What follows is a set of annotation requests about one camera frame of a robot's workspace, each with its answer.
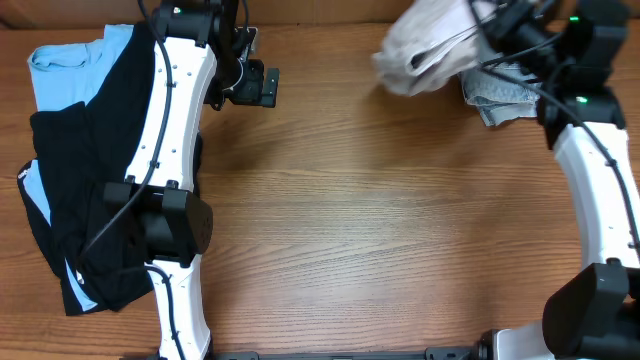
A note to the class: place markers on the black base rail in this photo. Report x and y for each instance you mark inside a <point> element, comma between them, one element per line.
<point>350,354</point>

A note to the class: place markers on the light blue shirt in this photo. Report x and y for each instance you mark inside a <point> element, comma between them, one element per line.
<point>63,75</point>

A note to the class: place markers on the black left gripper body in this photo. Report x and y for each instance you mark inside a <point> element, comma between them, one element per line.
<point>270,86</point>

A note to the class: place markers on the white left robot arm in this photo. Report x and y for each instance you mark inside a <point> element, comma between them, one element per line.
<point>202,57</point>

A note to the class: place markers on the beige khaki shorts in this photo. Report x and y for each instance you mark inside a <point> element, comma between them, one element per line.
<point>432,41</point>

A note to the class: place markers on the black garment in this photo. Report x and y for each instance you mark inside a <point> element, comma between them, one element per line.
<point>80,149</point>

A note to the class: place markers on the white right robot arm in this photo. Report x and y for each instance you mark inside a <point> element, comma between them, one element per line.
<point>596,314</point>

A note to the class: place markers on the folded light blue denim shorts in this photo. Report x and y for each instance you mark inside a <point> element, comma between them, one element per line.
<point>497,101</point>

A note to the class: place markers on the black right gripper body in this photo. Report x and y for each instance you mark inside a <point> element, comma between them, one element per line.
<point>523,37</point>

